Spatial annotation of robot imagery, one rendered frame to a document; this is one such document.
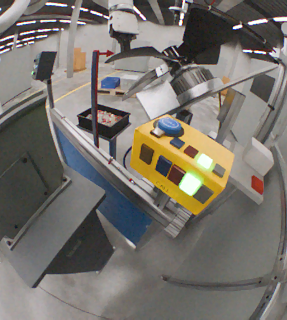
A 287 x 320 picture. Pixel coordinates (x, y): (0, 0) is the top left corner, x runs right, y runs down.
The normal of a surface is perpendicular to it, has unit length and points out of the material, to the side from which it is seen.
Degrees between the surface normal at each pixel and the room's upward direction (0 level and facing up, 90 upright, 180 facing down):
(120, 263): 0
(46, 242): 0
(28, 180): 90
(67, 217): 0
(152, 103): 55
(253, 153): 90
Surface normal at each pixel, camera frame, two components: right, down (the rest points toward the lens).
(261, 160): -0.65, 0.47
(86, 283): 0.15, -0.70
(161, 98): 0.01, 0.18
